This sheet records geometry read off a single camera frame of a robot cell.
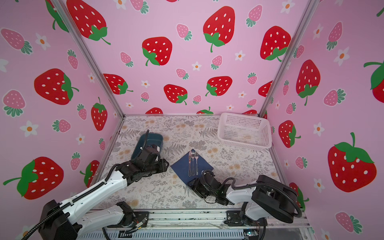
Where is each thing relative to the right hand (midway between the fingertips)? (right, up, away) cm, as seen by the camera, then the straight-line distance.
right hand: (186, 187), depth 81 cm
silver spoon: (+3, +9, +12) cm, 15 cm away
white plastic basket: (+41, +31, +30) cm, 60 cm away
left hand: (-10, +13, 0) cm, 17 cm away
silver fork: (+5, +14, +17) cm, 22 cm away
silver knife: (+1, +10, +13) cm, 16 cm away
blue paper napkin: (-5, +7, +15) cm, 17 cm away
